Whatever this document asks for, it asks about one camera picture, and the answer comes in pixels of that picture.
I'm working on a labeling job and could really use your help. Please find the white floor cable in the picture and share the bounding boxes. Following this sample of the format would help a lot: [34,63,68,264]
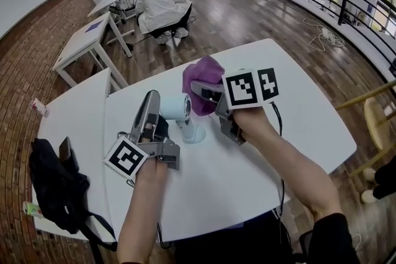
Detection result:
[302,17,347,54]

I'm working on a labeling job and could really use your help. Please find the person's right forearm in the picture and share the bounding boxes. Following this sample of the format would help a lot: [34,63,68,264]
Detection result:
[231,103,343,222]

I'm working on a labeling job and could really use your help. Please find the black phone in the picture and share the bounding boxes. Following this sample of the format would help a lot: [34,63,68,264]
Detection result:
[58,136,74,163]

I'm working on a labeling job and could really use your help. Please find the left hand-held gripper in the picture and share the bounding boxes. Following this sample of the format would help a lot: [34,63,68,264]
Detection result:
[103,89,181,179]

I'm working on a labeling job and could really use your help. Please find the person's left forearm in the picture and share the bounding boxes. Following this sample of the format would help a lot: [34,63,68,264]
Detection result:
[116,160,170,264]

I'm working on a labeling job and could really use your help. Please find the white cord loop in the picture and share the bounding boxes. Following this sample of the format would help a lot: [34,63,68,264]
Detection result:
[351,233,363,252]

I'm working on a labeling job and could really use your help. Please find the black backpack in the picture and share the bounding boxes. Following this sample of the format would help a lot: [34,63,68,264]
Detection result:
[28,137,118,253]

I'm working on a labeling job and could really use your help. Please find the white table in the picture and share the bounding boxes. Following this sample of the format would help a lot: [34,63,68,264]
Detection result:
[52,11,134,88]
[87,0,131,23]
[30,67,129,242]

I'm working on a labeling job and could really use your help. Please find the purple paper sheet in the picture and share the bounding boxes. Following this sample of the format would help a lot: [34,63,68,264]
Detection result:
[85,21,103,33]

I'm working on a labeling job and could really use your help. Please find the person's black clothing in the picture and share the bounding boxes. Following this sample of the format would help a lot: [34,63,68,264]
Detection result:
[173,211,361,264]

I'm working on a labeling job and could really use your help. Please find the purple cloth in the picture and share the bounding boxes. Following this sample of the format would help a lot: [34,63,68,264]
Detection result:
[181,55,226,117]

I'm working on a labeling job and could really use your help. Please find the yellow chair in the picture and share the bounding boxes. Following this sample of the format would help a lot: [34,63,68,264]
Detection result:
[335,80,396,177]

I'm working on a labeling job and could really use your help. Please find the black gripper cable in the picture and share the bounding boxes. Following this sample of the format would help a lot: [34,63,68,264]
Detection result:
[269,101,293,257]
[125,179,173,250]

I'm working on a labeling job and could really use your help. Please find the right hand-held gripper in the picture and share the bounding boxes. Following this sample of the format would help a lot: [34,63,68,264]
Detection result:
[190,67,280,146]

